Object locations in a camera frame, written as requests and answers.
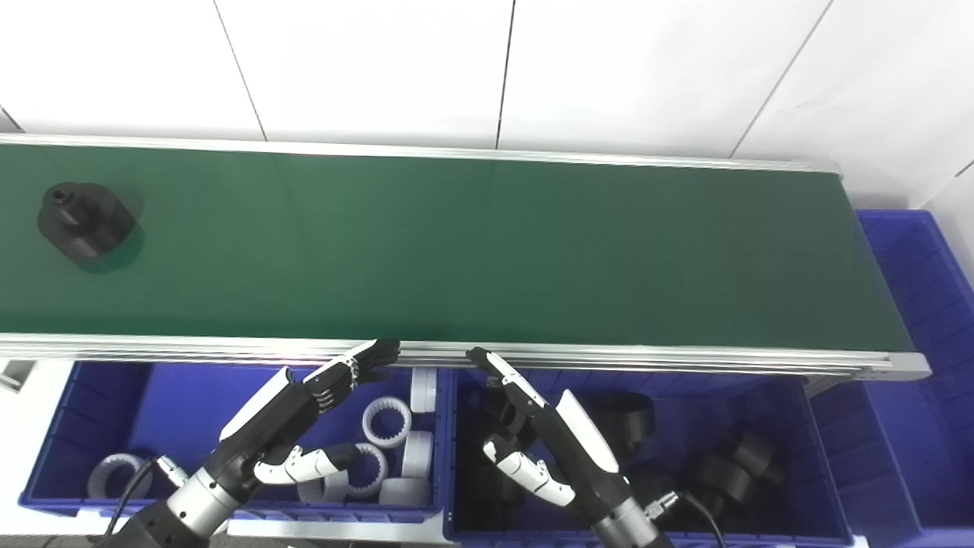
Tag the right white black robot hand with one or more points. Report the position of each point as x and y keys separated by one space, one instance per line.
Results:
x=582 y=434

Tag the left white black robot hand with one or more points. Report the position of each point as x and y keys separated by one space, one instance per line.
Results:
x=270 y=411

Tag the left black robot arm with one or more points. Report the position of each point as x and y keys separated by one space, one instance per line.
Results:
x=183 y=510

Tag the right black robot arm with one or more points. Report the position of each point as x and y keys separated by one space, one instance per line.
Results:
x=628 y=529

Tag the green conveyor belt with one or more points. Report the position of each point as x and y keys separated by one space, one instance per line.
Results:
x=487 y=251
x=609 y=358

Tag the blue bin with white rings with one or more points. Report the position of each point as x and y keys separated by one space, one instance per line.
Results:
x=190 y=396

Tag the blue bin with black parts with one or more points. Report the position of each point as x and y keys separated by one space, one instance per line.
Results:
x=761 y=403

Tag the empty blue plastic bin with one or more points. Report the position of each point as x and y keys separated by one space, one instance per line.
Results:
x=913 y=259

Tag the grey metal conveyor bracket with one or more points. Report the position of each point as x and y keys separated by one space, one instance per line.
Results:
x=15 y=374

